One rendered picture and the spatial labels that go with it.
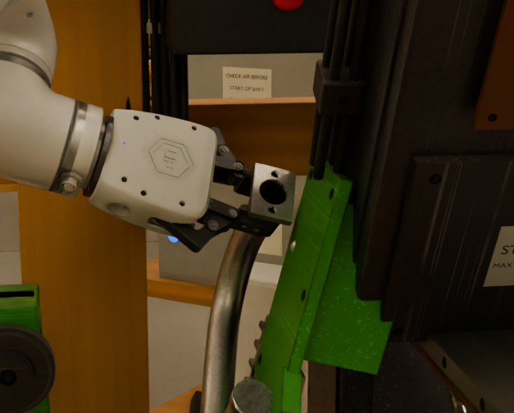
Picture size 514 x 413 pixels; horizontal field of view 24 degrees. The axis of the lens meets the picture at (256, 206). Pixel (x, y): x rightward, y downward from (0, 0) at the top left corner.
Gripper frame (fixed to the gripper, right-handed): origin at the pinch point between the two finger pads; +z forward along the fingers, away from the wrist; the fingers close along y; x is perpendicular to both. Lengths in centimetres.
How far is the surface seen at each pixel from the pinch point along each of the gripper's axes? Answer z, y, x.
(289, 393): 4.0, -18.9, -2.2
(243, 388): 0.9, -18.2, 0.6
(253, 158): 6.5, 22.9, 23.9
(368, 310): 9.0, -11.4, -5.9
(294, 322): 3.4, -13.0, -3.4
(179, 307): 78, 173, 335
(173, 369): 67, 121, 285
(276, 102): 7.0, 28.2, 19.1
